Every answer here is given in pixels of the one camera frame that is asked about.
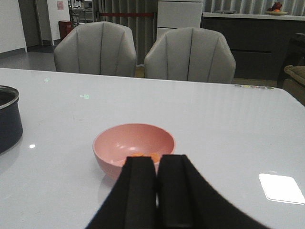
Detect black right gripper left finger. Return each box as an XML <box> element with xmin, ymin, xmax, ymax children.
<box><xmin>86</xmin><ymin>156</ymin><xmax>157</xmax><ymax>229</ymax></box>

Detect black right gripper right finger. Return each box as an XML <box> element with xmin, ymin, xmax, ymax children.
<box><xmin>157</xmin><ymin>155</ymin><xmax>265</xmax><ymax>229</ymax></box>

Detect orange ham pieces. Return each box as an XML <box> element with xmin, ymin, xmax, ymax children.
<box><xmin>130</xmin><ymin>152</ymin><xmax>161</xmax><ymax>163</ymax></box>

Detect pink bowl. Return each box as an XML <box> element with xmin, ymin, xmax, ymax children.
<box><xmin>92</xmin><ymin>123</ymin><xmax>176</xmax><ymax>180</ymax></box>

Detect dark blue saucepan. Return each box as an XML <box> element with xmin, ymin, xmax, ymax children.
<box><xmin>0</xmin><ymin>85</ymin><xmax>23</xmax><ymax>153</ymax></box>

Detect right grey upholstered chair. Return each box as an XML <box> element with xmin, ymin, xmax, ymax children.
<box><xmin>144</xmin><ymin>27</ymin><xmax>236</xmax><ymax>83</ymax></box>

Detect grey upholstered chair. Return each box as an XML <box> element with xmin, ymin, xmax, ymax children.
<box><xmin>54</xmin><ymin>21</ymin><xmax>137</xmax><ymax>77</ymax></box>
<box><xmin>144</xmin><ymin>27</ymin><xmax>236</xmax><ymax>83</ymax></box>

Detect left grey upholstered chair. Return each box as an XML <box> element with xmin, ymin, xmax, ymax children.
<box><xmin>54</xmin><ymin>21</ymin><xmax>137</xmax><ymax>77</ymax></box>

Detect beige cushion seat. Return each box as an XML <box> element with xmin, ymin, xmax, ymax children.
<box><xmin>283</xmin><ymin>65</ymin><xmax>305</xmax><ymax>105</ymax></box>

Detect dark counter with white top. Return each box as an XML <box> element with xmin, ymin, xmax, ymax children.
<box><xmin>201</xmin><ymin>13</ymin><xmax>305</xmax><ymax>81</ymax></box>

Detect white drawer cabinet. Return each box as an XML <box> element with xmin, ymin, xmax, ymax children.
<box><xmin>157</xmin><ymin>0</ymin><xmax>203</xmax><ymax>38</ymax></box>

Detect red bin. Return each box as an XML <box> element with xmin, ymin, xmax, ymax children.
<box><xmin>59</xmin><ymin>21</ymin><xmax>73</xmax><ymax>41</ymax></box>

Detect fruit plate on counter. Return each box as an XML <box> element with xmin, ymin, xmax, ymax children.
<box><xmin>266</xmin><ymin>2</ymin><xmax>288</xmax><ymax>16</ymax></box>

